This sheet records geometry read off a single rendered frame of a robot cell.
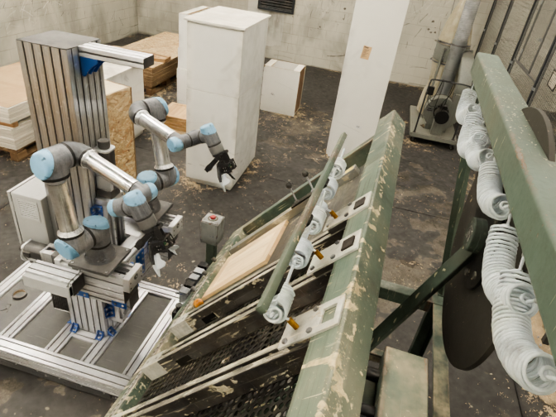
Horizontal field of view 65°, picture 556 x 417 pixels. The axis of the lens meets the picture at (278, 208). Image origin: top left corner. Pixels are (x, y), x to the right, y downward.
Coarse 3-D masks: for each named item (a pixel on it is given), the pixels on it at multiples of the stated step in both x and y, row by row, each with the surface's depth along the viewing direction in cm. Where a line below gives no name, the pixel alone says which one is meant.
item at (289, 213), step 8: (352, 168) 213; (344, 176) 216; (352, 176) 214; (304, 200) 229; (288, 208) 240; (296, 208) 233; (280, 216) 239; (288, 216) 237; (272, 224) 243; (256, 232) 249; (264, 232) 248; (248, 240) 254; (232, 248) 261; (240, 248) 259
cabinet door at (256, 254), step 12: (276, 228) 233; (264, 240) 234; (276, 240) 218; (240, 252) 248; (252, 252) 230; (264, 252) 214; (228, 264) 247; (240, 264) 230; (252, 264) 212; (264, 264) 205; (216, 276) 243; (228, 276) 226; (240, 276) 213; (216, 288) 224
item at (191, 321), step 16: (352, 208) 147; (336, 224) 147; (320, 240) 156; (336, 240) 153; (256, 272) 178; (272, 272) 169; (288, 272) 166; (240, 288) 178; (256, 288) 175; (208, 304) 190; (224, 304) 186; (240, 304) 183; (176, 320) 207; (192, 320) 197; (208, 320) 194; (176, 336) 206
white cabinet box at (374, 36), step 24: (360, 0) 495; (384, 0) 489; (408, 0) 483; (360, 24) 508; (384, 24) 502; (360, 48) 521; (384, 48) 514; (360, 72) 535; (384, 72) 528; (360, 96) 550; (384, 96) 542; (336, 120) 573; (360, 120) 565; (360, 144) 582
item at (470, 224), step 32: (544, 128) 107; (480, 224) 131; (512, 224) 112; (480, 256) 129; (448, 288) 161; (480, 288) 124; (448, 320) 149; (480, 320) 117; (448, 352) 138; (480, 352) 110
